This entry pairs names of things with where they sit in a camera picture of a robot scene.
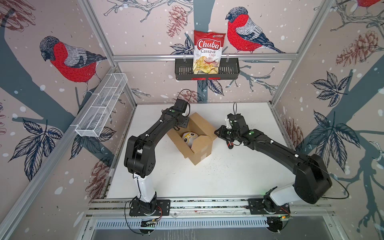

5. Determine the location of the red black utility knife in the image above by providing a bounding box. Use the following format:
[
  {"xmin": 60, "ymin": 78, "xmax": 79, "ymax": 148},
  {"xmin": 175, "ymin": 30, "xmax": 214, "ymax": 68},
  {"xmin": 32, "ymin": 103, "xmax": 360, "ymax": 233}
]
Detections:
[{"xmin": 227, "ymin": 142, "xmax": 234, "ymax": 150}]

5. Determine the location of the brown cardboard express box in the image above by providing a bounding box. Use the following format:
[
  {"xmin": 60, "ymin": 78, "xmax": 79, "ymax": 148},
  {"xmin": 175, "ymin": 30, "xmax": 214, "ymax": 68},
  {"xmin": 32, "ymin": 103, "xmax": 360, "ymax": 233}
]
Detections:
[{"xmin": 167, "ymin": 113, "xmax": 217, "ymax": 165}]

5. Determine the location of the white plush doll with glasses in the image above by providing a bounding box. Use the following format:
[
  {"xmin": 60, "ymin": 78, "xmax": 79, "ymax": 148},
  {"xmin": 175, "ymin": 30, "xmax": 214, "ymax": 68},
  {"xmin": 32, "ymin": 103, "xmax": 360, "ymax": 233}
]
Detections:
[{"xmin": 182, "ymin": 132, "xmax": 199, "ymax": 148}]

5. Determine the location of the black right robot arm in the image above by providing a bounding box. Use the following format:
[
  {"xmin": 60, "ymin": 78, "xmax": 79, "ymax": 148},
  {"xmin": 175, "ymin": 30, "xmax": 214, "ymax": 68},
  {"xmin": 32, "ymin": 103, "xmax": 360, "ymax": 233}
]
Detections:
[{"xmin": 215, "ymin": 114, "xmax": 335, "ymax": 214}]

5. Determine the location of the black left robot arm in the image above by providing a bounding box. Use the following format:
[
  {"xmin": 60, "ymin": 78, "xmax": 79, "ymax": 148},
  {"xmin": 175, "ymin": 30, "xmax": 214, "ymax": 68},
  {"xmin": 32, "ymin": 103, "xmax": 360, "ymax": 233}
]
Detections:
[{"xmin": 124, "ymin": 99, "xmax": 190, "ymax": 217}]

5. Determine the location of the Chuba cassava chips bag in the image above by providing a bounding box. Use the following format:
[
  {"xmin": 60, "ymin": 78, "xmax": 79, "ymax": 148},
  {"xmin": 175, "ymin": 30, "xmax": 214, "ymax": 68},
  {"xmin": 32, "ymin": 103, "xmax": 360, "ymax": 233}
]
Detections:
[{"xmin": 193, "ymin": 31, "xmax": 226, "ymax": 74}]

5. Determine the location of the black wire wall basket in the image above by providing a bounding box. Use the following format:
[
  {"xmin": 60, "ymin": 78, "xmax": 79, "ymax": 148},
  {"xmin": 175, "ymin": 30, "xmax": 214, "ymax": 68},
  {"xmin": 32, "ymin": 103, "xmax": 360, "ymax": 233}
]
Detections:
[{"xmin": 175, "ymin": 57, "xmax": 240, "ymax": 81}]

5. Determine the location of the white mesh wall shelf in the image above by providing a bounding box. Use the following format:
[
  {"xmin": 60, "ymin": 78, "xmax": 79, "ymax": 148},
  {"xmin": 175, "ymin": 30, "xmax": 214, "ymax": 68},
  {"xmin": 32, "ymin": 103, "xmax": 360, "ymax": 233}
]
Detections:
[{"xmin": 75, "ymin": 73, "xmax": 128, "ymax": 138}]

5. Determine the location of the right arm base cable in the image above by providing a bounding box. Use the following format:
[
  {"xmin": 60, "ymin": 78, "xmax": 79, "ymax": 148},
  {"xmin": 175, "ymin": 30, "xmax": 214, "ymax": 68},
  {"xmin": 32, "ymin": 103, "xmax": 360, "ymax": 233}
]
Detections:
[{"xmin": 244, "ymin": 197, "xmax": 292, "ymax": 234}]

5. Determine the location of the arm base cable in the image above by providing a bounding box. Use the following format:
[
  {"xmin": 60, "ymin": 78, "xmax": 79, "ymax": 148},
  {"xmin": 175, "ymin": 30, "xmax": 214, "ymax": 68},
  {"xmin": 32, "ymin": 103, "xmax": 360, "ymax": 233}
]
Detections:
[
  {"xmin": 244, "ymin": 197, "xmax": 292, "ymax": 234},
  {"xmin": 123, "ymin": 199, "xmax": 164, "ymax": 236}
]

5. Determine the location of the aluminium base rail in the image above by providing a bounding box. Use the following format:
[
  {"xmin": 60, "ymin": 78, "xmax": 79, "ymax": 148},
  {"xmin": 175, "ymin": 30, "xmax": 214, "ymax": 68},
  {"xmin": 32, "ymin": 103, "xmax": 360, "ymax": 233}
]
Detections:
[{"xmin": 85, "ymin": 197, "xmax": 335, "ymax": 231}]

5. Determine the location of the left arm base cable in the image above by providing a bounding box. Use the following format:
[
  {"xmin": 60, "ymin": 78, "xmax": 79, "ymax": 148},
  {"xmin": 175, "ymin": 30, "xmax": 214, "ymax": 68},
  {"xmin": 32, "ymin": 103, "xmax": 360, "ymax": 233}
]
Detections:
[{"xmin": 123, "ymin": 199, "xmax": 164, "ymax": 236}]

